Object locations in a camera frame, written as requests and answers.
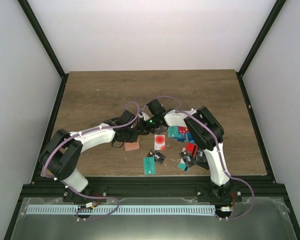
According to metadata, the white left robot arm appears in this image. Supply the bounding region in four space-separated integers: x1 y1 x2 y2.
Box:
39 110 138 202

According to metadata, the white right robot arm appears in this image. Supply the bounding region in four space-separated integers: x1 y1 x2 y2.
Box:
138 98 230 202

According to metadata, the white red circle card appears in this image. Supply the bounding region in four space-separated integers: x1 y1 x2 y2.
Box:
154 134 166 151

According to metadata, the teal vip card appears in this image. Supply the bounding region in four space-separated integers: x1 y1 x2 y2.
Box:
167 126 179 138
143 157 156 175

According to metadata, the black VIP card lower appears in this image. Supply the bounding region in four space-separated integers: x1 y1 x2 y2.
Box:
147 149 166 165

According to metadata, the black vip card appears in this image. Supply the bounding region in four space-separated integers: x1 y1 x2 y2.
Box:
195 149 207 163
147 149 166 165
179 150 197 168

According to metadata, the teal VIP card bottom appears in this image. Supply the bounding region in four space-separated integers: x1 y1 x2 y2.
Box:
143 157 156 175

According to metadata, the plain red card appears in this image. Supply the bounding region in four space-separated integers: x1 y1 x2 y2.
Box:
185 143 198 156

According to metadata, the black VIP card left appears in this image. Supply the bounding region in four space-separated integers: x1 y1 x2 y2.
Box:
179 150 197 168

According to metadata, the black VIP card right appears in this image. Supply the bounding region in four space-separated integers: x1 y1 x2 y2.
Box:
195 149 207 163

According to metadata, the black card right bottom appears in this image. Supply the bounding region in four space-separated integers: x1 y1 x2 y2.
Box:
196 161 210 170

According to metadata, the grey metal tray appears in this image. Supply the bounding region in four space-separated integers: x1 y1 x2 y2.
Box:
11 197 297 240

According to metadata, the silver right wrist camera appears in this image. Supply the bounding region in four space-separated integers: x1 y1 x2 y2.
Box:
138 111 151 121

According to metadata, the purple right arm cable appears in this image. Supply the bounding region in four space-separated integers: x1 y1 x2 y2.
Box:
141 94 255 221

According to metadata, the white slotted cable duct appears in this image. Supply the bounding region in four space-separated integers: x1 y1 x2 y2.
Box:
26 204 216 216

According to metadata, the black aluminium frame rail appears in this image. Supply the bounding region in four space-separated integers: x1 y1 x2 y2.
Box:
5 72 300 240

